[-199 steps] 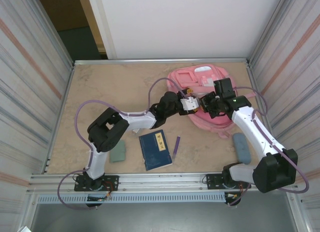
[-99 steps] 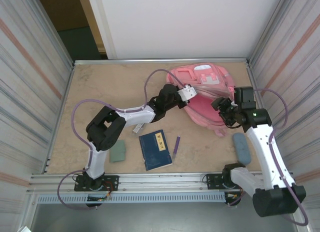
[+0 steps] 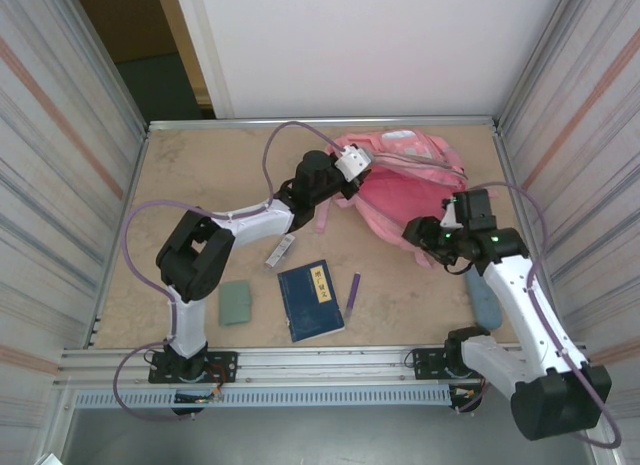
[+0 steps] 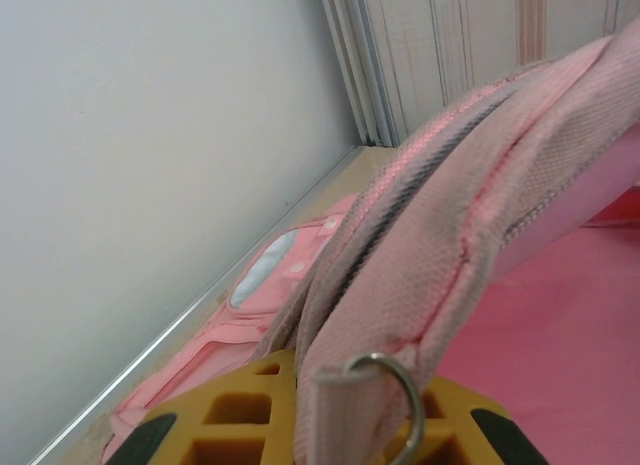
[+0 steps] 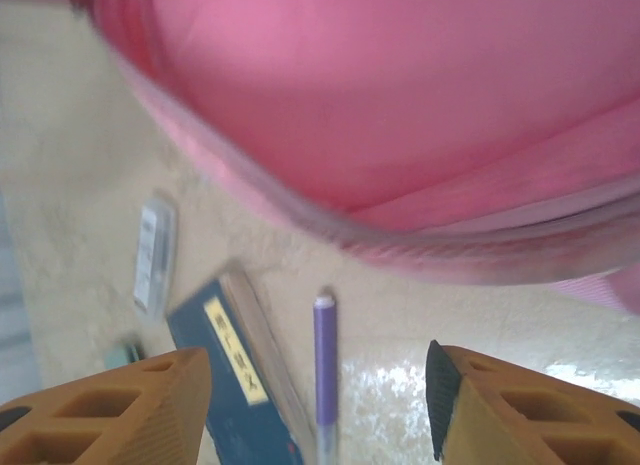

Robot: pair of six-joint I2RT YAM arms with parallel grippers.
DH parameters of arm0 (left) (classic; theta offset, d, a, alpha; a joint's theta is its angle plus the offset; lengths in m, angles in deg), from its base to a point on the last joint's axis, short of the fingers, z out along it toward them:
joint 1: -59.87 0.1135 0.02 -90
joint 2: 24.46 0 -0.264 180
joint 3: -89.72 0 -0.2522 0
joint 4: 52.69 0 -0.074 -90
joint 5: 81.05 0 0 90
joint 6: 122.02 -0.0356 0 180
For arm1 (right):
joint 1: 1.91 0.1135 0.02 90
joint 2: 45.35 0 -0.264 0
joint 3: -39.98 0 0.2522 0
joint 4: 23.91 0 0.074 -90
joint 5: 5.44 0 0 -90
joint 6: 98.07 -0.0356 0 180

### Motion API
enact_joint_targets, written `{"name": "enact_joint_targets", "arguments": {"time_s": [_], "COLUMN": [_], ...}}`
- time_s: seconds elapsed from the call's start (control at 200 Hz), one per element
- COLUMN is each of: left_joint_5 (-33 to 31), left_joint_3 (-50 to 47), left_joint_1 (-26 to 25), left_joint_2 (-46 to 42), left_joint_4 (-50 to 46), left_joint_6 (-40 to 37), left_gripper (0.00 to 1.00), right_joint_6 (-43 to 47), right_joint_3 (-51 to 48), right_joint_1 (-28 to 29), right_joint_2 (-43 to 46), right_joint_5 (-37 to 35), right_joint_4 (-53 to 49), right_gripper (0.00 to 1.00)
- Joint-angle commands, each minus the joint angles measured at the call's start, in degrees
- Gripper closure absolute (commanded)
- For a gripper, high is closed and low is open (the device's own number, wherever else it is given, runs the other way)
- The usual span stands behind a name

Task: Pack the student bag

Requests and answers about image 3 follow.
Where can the green wallet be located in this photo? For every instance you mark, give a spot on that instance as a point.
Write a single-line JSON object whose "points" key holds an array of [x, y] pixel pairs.
{"points": [[236, 303]]}

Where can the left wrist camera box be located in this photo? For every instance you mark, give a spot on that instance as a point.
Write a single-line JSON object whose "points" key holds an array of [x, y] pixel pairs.
{"points": [[354, 162]]}

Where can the white door frame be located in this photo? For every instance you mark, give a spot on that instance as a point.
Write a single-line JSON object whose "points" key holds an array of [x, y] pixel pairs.
{"points": [[205, 50]]}

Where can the small silver white box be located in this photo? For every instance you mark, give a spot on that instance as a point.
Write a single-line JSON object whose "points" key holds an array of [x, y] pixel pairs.
{"points": [[280, 251]]}

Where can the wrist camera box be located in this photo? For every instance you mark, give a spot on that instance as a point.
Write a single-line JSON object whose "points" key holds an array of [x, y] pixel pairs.
{"points": [[475, 210], [354, 162]]}

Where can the purple pen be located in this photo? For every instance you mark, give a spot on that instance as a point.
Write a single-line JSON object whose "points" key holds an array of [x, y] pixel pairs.
{"points": [[353, 292]]}

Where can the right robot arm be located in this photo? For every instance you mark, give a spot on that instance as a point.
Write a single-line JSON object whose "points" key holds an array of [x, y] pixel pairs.
{"points": [[520, 305]]}

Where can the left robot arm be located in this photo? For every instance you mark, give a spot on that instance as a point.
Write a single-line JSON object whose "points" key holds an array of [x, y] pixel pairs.
{"points": [[195, 255]]}

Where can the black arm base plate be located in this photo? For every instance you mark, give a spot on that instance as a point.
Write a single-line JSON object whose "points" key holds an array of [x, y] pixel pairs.
{"points": [[225, 360], [425, 360]]}

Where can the dark blue book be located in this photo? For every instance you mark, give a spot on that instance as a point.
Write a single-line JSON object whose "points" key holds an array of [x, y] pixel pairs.
{"points": [[312, 305]]}

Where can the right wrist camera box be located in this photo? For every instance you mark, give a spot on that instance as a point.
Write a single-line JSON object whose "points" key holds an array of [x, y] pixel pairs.
{"points": [[475, 210]]}

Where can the pink backpack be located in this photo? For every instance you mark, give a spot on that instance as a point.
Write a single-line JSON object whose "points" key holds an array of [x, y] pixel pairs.
{"points": [[395, 200]]}

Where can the aluminium table edge rail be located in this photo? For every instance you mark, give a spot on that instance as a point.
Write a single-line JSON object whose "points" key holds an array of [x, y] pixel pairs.
{"points": [[225, 122]]}

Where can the aluminium rail with arm bases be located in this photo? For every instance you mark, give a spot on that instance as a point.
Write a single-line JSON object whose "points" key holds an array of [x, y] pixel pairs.
{"points": [[325, 357]]}

